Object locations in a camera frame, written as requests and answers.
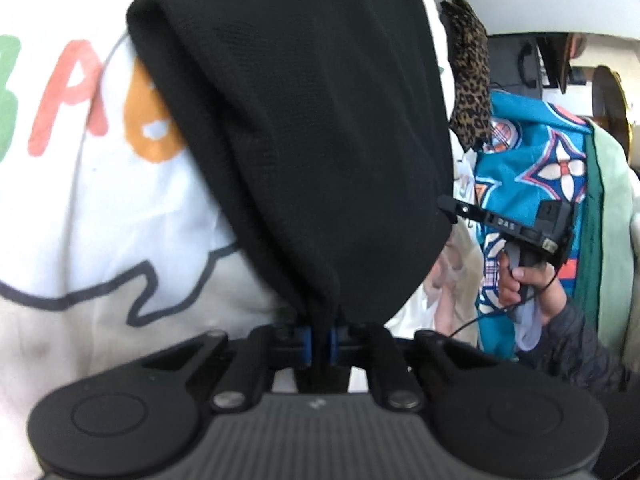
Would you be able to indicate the round wooden object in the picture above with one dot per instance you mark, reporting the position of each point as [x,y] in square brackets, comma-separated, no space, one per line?
[610,97]

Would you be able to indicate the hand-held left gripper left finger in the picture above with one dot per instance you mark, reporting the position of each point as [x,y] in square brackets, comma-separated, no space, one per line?
[307,346]

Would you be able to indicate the leopard print cloth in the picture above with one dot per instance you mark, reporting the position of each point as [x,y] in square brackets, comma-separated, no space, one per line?
[470,75]

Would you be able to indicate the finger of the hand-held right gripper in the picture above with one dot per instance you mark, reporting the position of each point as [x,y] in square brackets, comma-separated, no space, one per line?
[457,207]

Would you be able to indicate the teal printed blanket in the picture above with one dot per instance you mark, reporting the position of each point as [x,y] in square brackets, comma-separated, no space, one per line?
[530,160]

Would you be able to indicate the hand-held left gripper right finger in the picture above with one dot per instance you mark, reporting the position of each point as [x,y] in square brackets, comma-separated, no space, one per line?
[331,346]

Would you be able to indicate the black shorts with patterned trim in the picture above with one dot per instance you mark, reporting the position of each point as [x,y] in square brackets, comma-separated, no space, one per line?
[310,135]

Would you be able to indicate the pale lavender cloth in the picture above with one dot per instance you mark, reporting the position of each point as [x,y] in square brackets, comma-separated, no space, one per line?
[529,327]

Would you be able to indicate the dark furniture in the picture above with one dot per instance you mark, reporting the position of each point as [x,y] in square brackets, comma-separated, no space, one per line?
[540,65]

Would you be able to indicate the cream bear print bed sheet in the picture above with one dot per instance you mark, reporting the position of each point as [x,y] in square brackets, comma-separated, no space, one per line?
[100,210]

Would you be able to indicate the person's right hand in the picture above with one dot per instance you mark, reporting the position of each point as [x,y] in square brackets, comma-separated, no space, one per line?
[547,300]

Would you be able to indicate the mint green cloth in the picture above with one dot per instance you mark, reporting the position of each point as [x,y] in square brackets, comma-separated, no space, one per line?
[617,235]

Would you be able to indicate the person's right forearm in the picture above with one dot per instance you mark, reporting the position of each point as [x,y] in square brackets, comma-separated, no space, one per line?
[580,350]

